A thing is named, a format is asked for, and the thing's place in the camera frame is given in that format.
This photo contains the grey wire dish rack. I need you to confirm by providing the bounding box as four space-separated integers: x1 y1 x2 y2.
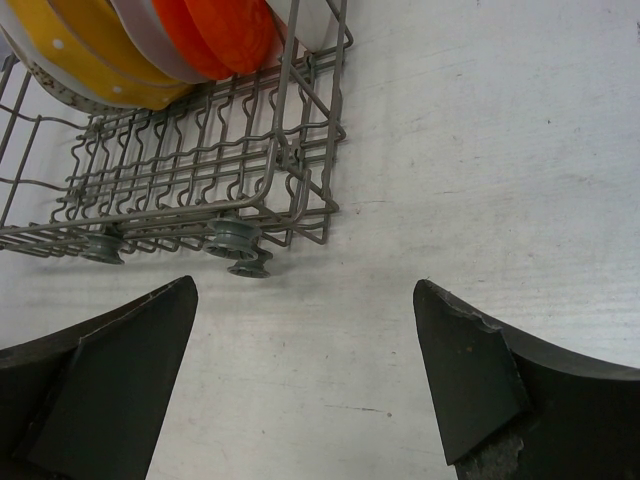
1 1 353 278

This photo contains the speckled beige small plate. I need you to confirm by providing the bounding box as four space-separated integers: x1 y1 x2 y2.
28 64 121 115

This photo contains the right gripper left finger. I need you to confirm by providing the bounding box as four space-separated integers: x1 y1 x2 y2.
1 276 198 479

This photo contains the orange round plate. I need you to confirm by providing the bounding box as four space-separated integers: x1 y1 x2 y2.
152 0 234 80
185 0 275 74

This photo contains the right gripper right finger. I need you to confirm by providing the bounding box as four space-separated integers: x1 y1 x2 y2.
413 280 639 479

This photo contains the light blue scalloped plate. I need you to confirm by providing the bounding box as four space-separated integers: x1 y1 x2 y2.
111 0 207 84

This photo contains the white rectangular plate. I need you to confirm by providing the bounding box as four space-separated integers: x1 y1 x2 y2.
267 0 336 52

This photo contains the yellow dotted scalloped plate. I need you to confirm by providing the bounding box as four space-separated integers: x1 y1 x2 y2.
8 0 193 110

